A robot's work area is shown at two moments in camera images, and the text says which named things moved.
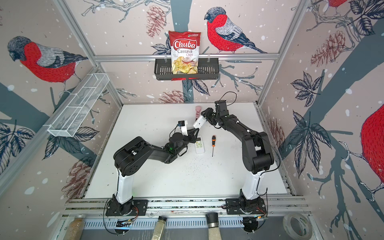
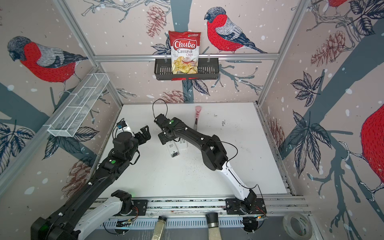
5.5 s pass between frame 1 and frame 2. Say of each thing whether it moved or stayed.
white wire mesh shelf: stayed
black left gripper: moved
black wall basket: stayed
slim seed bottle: stayed
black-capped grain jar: stayed
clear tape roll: stayed
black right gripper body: moved
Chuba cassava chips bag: stayed
